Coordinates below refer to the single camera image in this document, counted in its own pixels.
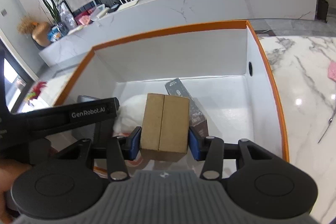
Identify dark illustrated book box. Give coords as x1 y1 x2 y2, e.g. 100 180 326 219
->
164 77 209 138

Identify white plush with black hat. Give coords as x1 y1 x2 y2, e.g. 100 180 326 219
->
113 94 147 136

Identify brown cardboard box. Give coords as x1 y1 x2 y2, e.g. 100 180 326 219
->
140 93 190 162

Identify person left hand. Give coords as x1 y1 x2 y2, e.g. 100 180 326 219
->
0 159 31 223

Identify red feather toy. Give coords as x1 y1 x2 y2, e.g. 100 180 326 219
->
25 81 47 105

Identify large orange storage box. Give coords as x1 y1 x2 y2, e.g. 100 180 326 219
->
55 20 289 160

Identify gold vase with dried flowers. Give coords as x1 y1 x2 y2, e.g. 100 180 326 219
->
17 15 51 48

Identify green leaf plant in vase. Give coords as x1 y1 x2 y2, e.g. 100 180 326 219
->
42 0 69 36

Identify black scissors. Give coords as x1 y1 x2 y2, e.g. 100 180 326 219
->
318 109 336 144

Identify pink card package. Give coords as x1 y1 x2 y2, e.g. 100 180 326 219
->
327 61 336 82

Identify white tv console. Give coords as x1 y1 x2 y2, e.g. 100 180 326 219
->
39 0 317 67

